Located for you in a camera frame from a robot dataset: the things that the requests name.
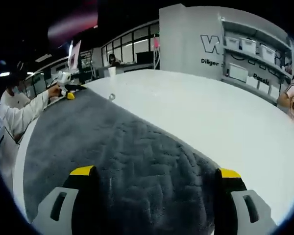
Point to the grey towel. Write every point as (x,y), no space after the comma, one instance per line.
(112,147)

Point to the person's left hand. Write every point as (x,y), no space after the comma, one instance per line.
(54,91)

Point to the large display screen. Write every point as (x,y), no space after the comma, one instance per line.
(74,55)

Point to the white paper cup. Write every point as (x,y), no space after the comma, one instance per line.
(112,71)

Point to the black monitor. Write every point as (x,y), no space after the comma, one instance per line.
(144,58)

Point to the pink hanging cloth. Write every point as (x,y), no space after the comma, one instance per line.
(156,42)

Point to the small white box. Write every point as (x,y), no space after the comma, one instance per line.
(274,91)
(263,88)
(252,82)

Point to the large white storage box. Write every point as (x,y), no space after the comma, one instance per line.
(238,72)

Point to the grey metal shelving rack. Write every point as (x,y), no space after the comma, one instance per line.
(279,61)

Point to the white lidded storage bin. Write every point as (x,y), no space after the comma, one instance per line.
(248,46)
(231,42)
(267,53)

